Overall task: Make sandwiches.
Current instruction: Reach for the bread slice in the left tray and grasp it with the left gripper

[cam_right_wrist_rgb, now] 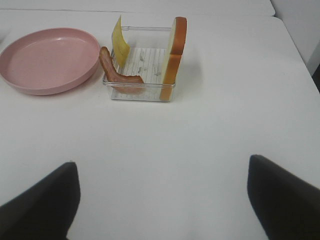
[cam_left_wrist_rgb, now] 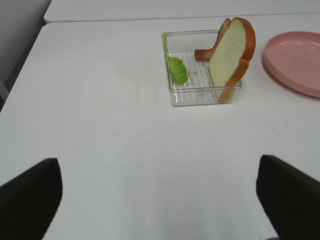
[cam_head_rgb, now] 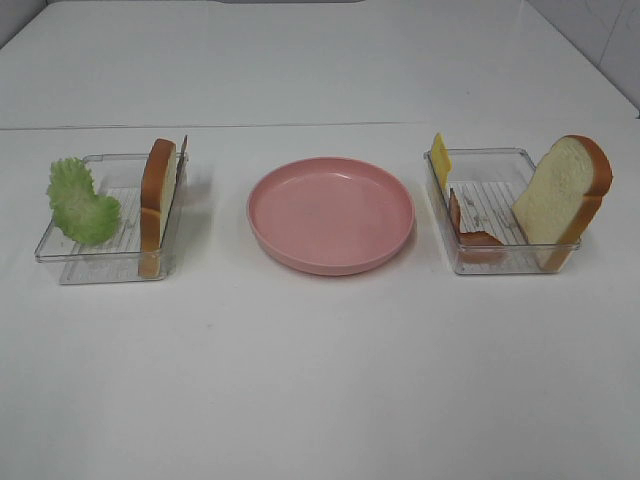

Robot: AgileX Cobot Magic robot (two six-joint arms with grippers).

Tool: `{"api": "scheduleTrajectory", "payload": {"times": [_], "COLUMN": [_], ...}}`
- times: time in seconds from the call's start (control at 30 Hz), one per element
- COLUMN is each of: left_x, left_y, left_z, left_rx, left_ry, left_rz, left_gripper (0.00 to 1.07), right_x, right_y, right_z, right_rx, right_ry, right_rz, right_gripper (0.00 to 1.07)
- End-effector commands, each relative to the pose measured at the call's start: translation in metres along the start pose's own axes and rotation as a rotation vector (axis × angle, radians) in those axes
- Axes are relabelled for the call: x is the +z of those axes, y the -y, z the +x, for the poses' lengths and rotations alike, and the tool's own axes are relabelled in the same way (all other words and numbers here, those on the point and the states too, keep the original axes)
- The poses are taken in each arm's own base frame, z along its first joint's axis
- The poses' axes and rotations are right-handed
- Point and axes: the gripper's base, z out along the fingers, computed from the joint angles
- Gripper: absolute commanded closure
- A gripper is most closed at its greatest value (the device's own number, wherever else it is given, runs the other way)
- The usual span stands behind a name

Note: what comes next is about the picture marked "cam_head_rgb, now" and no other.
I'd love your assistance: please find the clear plastic tray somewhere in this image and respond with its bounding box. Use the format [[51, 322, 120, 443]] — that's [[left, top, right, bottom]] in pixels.
[[424, 148, 581, 275], [35, 153, 188, 285]]

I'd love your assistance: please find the bread slice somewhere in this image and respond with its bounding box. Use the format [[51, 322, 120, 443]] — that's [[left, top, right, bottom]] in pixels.
[[138, 138, 177, 279], [512, 135, 613, 272]]

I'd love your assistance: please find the right clear plastic tray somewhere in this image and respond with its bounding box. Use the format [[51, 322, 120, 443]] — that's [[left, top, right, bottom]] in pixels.
[[424, 148, 581, 275]]

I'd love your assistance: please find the pink round plate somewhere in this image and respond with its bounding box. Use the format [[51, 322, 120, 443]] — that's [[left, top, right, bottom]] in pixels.
[[247, 157, 415, 276]]

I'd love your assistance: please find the green lettuce leaf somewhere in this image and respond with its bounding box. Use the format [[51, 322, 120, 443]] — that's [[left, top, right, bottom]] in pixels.
[[46, 157, 120, 246]]

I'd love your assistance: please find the pink bacon strip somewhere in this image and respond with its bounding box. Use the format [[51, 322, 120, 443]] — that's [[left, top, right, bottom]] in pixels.
[[449, 188, 504, 264]]

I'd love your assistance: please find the left clear plastic tray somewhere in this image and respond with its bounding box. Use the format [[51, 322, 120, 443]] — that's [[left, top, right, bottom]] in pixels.
[[35, 153, 188, 285]]

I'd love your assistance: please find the brown ham slice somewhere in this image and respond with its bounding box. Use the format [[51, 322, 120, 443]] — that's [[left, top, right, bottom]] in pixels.
[[176, 135, 188, 184]]

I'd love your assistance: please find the yellow cheese slice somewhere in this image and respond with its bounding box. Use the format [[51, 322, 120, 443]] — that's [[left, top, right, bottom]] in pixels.
[[430, 133, 452, 192]]

